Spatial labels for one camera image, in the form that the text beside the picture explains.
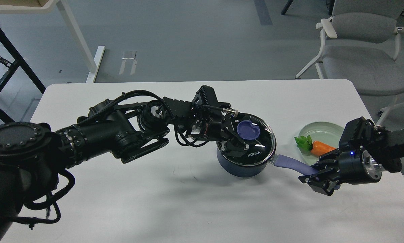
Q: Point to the pale green plate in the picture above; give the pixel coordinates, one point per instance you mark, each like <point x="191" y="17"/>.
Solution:
<point x="322" y="131"/>

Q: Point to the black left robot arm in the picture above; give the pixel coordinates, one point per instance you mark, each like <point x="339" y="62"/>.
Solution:
<point x="34" y="160"/>

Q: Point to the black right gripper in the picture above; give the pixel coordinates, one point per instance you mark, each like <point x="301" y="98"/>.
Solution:
<point x="337" y="167"/>

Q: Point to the grey office chair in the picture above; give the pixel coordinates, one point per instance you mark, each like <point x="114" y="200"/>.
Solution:
<point x="372" y="71"/>

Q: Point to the blue saucepan with purple handle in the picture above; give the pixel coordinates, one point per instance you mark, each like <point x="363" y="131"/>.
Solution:
<point x="277" y="160"/>

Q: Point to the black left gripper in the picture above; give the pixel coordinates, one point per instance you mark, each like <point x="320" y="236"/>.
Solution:
<point x="201" y="126"/>

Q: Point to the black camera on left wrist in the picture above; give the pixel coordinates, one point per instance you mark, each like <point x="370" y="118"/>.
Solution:
<point x="206" y="96"/>

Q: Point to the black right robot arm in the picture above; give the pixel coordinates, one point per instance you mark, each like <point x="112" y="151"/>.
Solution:
<point x="388" y="151"/>

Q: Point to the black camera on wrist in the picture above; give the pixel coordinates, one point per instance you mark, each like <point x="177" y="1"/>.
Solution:
<point x="359" y="133"/>
<point x="206" y="96"/>

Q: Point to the orange toy carrot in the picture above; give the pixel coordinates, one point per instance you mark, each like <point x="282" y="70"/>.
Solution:
<point x="315" y="147"/>

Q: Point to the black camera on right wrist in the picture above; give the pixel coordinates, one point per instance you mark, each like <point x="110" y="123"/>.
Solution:
<point x="359" y="133"/>

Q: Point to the glass pot lid purple knob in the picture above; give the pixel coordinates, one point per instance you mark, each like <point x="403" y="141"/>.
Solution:
<point x="247" y="140"/>

